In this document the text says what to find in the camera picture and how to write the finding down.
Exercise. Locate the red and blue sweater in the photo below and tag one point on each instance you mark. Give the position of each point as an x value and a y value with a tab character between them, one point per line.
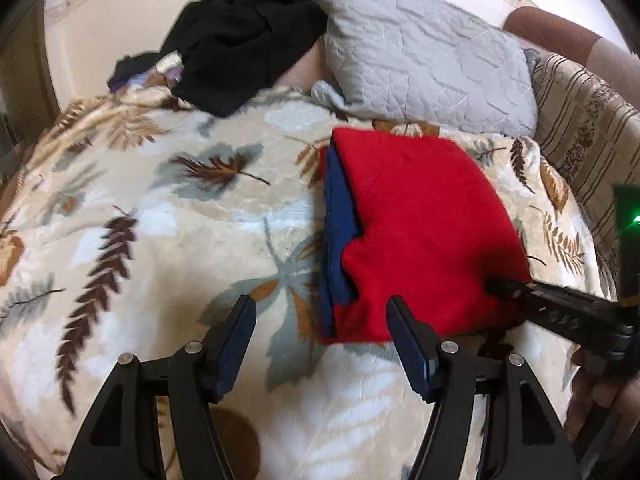
425	220

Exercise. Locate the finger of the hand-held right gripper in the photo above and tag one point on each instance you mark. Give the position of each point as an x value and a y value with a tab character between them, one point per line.
550	307

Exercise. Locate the black cloth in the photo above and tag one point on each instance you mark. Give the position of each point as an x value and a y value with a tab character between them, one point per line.
235	45

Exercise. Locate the brown wooden door frame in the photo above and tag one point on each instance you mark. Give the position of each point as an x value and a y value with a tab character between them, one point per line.
25	85

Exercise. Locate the striped beige cushion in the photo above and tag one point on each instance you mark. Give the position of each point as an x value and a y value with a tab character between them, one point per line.
585	125

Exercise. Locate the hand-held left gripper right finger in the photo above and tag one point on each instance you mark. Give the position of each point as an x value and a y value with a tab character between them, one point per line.
410	350

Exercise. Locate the purple cloth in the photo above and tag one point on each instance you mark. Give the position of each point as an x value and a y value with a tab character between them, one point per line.
165	77

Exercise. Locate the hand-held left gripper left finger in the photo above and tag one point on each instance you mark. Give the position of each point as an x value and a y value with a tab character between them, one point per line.
232	350

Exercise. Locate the leaf print blanket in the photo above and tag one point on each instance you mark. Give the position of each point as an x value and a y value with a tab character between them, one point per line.
150	240

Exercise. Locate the person's right hand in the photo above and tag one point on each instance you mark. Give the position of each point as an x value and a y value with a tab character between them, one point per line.
595	395

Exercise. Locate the brown padded headboard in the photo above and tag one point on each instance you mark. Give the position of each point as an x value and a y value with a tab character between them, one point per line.
545	30

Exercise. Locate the grey quilted pillow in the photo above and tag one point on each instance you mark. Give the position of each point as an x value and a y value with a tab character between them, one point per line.
425	60

